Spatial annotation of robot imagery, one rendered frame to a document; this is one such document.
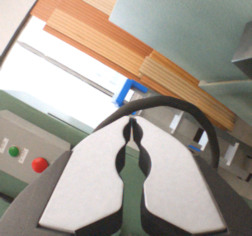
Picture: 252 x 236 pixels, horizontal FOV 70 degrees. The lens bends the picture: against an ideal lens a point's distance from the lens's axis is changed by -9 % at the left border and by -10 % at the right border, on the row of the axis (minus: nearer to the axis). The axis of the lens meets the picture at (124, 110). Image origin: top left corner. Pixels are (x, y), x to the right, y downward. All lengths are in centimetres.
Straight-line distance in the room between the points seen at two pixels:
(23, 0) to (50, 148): 181
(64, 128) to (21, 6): 173
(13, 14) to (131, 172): 182
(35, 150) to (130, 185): 24
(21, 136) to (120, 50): 145
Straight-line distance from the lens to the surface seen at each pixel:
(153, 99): 43
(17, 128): 39
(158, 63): 167
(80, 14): 186
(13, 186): 50
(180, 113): 130
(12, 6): 210
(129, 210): 53
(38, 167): 39
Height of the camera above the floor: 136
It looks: 14 degrees down
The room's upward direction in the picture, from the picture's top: 61 degrees counter-clockwise
